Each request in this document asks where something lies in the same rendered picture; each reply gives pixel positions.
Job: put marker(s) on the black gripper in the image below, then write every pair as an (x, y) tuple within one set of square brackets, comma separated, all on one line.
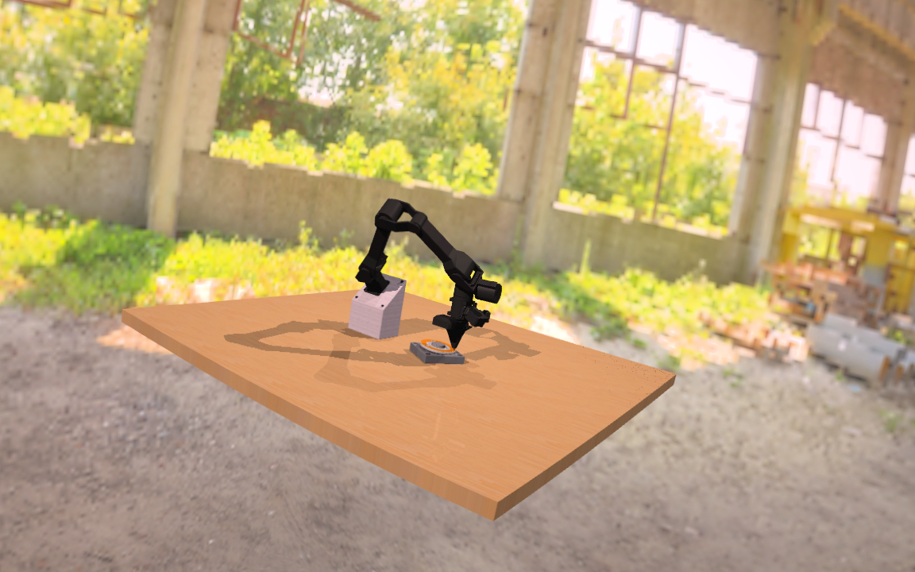
[(454, 325)]

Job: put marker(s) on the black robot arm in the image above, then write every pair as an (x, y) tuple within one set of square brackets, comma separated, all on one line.
[(457, 264)]

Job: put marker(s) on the orange round plate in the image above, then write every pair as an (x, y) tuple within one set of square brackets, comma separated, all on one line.
[(426, 344)]

